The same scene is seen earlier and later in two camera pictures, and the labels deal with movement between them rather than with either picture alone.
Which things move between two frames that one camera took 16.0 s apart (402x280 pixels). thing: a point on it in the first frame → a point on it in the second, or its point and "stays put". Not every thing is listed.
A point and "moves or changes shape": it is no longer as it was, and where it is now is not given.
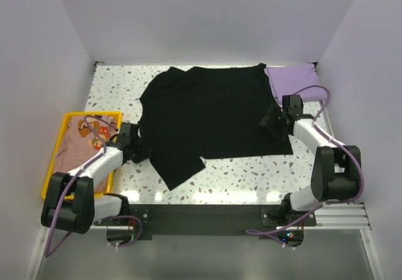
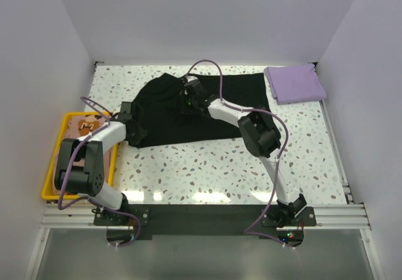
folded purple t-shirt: [287, 80] stays put
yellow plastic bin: [110, 188] stays put
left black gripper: [143, 154] → [141, 135]
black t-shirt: [188, 115] moves or changes shape
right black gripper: [271, 113] → [183, 108]
